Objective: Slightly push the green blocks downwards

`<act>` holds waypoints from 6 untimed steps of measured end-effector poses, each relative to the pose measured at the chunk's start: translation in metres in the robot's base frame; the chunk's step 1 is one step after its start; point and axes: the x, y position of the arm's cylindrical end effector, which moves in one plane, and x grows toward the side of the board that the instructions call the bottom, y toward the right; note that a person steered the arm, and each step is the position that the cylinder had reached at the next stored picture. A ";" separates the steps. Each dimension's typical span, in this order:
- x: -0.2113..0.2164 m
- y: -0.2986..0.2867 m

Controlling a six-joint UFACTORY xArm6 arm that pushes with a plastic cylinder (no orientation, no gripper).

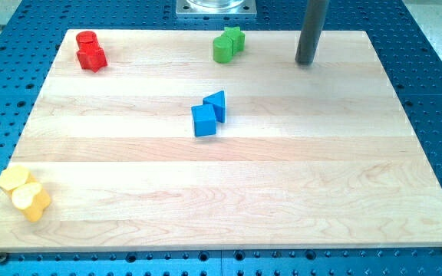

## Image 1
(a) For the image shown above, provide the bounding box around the red star block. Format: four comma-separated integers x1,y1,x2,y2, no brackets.
77,48,108,72

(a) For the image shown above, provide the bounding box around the blue triangle block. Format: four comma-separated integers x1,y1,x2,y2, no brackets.
203,90,226,123

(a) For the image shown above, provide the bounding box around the yellow hexagon block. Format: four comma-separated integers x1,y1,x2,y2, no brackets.
0,165,36,197

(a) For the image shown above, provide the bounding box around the green cylinder block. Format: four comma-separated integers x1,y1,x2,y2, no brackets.
213,35,233,64

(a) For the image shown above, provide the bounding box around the blue cube block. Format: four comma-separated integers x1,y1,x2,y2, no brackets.
191,104,216,136

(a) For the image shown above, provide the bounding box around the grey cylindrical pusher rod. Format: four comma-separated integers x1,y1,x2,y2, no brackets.
295,0,330,66

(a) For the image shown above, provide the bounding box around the red cylinder block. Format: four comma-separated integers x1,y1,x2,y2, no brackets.
76,31,99,51

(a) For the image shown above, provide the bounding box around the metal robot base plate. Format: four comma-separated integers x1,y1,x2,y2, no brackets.
175,0,257,18

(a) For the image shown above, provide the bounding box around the green star block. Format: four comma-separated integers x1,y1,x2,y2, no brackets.
223,26,246,55

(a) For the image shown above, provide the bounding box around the yellow heart block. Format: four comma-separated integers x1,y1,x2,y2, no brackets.
12,182,51,222

